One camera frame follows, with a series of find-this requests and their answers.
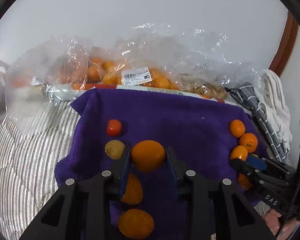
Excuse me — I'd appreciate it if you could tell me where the small green-brown fruit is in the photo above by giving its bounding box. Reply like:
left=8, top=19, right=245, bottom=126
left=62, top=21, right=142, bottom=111
left=104, top=140, right=125, bottom=160

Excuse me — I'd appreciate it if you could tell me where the grey checked folded cloth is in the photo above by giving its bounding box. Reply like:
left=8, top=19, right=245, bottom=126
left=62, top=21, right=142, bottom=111
left=228, top=82, right=288, bottom=164

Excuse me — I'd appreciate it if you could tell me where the striped quilt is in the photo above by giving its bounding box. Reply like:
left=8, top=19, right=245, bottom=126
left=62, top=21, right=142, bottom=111
left=0, top=105, right=79, bottom=239

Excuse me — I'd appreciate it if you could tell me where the orange tangerine with stem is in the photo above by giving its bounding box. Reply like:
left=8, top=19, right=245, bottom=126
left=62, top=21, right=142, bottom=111
left=239, top=133, right=258, bottom=153

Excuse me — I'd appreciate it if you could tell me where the clear plastic fruit bag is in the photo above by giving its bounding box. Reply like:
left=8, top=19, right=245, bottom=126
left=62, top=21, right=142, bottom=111
left=90, top=24, right=263, bottom=99

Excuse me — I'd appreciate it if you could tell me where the small red fruit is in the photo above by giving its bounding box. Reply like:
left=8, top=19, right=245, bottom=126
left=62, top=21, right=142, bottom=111
left=106, top=119, right=122, bottom=137

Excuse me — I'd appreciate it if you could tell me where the white striped towel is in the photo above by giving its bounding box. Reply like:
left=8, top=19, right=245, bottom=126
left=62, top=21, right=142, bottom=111
left=255, top=69, right=293, bottom=154

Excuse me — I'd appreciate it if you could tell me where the black cable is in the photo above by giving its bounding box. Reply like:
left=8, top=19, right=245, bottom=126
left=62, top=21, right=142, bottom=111
left=225, top=87, right=251, bottom=106

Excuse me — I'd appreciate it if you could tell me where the person's right hand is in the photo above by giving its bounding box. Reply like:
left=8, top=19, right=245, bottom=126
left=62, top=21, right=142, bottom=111
left=264, top=208, right=300, bottom=237

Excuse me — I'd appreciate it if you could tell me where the clear plastic bag left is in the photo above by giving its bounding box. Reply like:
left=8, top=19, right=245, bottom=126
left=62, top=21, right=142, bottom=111
left=5, top=35, right=92, bottom=121

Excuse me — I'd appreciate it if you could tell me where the purple towel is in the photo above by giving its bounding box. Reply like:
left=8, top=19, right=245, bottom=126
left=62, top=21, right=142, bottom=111
left=55, top=89, right=263, bottom=239

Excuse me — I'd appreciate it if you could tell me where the brown wooden door frame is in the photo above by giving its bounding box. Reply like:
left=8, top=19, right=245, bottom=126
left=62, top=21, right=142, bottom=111
left=269, top=11, right=299, bottom=76

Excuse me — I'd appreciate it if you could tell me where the oval orange fruit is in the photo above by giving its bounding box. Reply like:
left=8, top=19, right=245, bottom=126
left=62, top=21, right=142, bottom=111
left=131, top=140, right=166, bottom=172

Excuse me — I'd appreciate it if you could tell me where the big blemished orange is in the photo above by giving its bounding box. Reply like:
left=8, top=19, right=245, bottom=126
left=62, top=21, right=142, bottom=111
left=237, top=173, right=252, bottom=190

